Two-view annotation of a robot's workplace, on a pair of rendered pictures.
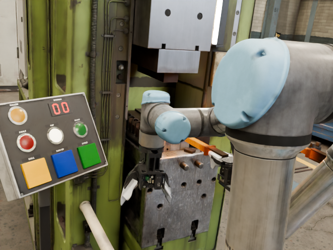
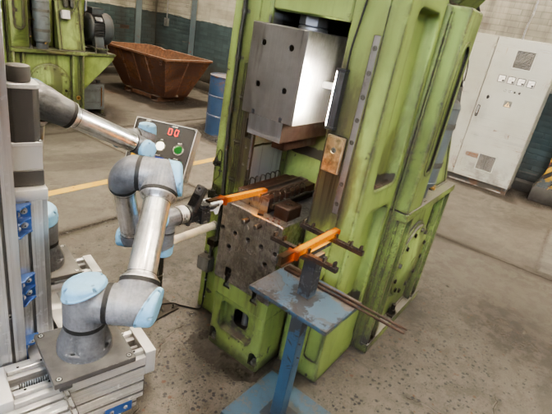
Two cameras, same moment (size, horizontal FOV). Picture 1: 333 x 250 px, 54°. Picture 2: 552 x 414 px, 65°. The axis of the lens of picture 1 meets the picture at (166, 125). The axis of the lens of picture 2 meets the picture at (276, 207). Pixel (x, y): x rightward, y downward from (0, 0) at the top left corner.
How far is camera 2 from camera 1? 1.96 m
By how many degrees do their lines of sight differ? 58
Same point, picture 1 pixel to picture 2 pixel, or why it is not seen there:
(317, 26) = not seen: outside the picture
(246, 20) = (375, 108)
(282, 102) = not seen: hidden behind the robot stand
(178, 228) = (241, 280)
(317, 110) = not seen: hidden behind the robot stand
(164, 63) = (252, 126)
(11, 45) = (460, 124)
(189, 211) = (250, 269)
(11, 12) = (475, 87)
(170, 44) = (257, 110)
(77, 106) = (185, 135)
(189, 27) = (273, 99)
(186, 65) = (269, 133)
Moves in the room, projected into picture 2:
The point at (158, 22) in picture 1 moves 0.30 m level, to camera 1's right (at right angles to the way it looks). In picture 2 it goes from (250, 90) to (275, 105)
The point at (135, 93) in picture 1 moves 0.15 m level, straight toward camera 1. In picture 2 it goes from (310, 164) to (288, 164)
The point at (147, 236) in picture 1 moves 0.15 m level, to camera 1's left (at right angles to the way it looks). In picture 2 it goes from (218, 266) to (211, 251)
